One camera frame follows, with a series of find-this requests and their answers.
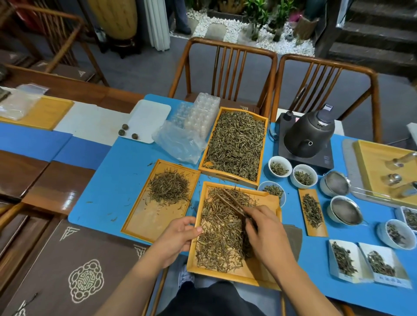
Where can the small blue table mat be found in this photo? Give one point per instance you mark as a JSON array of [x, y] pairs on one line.
[[29, 143], [81, 153]]

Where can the metal tea strainer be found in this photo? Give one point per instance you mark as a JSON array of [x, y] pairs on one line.
[[345, 211], [335, 184]]

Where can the clear plastic bag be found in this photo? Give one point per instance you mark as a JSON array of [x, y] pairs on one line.
[[177, 143]]

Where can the clear plastic ball mould tray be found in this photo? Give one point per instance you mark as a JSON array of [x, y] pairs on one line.
[[200, 114]]

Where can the white tea sample holder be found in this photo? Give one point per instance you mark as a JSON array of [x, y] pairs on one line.
[[345, 263], [382, 265]]

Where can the brown patterned seat cushion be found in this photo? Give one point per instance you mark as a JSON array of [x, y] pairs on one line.
[[65, 260]]

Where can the dark stone stairs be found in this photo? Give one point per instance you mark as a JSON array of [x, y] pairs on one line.
[[374, 29]]

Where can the tree stump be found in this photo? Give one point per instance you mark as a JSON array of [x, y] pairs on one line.
[[306, 27]]

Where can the white tea cup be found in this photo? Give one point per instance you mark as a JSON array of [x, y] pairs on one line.
[[279, 167], [273, 190], [303, 177]]

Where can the large yellow floor vase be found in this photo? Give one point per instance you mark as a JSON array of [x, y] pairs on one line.
[[114, 19]]

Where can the person's grey shoe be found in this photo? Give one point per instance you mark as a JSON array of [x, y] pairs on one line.
[[185, 276]]

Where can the green potted plants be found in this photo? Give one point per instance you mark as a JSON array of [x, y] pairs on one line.
[[267, 13]]

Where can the bed of white pebbles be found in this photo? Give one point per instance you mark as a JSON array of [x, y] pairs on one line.
[[224, 27]]

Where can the black kettle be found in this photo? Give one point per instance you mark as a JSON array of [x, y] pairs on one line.
[[308, 133]]

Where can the small tea leaf pile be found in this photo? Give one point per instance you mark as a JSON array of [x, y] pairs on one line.
[[169, 187]]

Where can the black electric kettle base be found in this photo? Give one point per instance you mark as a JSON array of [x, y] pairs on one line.
[[321, 162]]

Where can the small wooden tea plate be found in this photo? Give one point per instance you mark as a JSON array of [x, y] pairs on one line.
[[312, 211]]

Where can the person's left thumb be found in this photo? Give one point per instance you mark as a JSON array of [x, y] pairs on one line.
[[194, 232]]

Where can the person's right fingers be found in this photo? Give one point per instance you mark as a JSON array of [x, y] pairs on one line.
[[255, 218]]

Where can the flat wooden tray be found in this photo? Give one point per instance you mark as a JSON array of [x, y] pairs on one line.
[[146, 221]]

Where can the white pleated curtain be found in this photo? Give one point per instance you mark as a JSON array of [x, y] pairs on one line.
[[157, 22]]

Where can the yellow wooden tea tray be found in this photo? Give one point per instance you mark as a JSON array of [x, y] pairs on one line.
[[374, 169]]

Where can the shallow wooden sorting tray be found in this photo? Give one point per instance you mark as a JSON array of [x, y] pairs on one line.
[[208, 272]]

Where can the large blue table mat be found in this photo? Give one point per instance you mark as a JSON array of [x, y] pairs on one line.
[[123, 182]]

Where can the large heap of tea leaves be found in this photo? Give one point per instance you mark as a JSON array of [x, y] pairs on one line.
[[236, 143]]

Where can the person's left forearm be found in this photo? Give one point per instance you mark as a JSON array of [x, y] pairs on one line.
[[130, 286]]

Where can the person's right hand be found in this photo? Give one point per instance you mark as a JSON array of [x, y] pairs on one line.
[[270, 237]]

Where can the person's black shorts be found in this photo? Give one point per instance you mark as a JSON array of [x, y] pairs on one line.
[[215, 301]]

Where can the white table mat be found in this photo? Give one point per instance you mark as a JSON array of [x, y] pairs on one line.
[[88, 122]]

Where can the wooden tea tweezers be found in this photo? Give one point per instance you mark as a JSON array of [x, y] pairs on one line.
[[233, 203]]

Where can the yellow wooden board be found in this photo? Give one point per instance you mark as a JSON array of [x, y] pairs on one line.
[[49, 112]]

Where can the person's right forearm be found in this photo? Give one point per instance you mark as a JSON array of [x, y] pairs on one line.
[[303, 289]]

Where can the wooden spindle back chair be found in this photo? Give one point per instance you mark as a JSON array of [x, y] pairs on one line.
[[228, 48], [329, 63]]

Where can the wooden armchair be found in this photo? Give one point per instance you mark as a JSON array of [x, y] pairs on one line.
[[58, 19]]

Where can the white rectangular tray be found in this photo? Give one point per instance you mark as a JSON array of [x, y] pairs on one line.
[[148, 118]]

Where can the person's left hand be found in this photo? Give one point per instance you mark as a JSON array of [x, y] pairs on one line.
[[171, 241]]

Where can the spread loose tea leaves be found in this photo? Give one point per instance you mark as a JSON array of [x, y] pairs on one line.
[[221, 234]]

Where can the clear plastic pouches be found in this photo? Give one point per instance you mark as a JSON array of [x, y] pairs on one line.
[[16, 102]]

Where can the white square dish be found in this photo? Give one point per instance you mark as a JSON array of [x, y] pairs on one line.
[[409, 217]]

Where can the small glass jar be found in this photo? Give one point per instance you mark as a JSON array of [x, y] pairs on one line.
[[392, 179]]

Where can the white tea bowl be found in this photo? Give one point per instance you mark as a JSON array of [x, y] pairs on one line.
[[395, 234]]

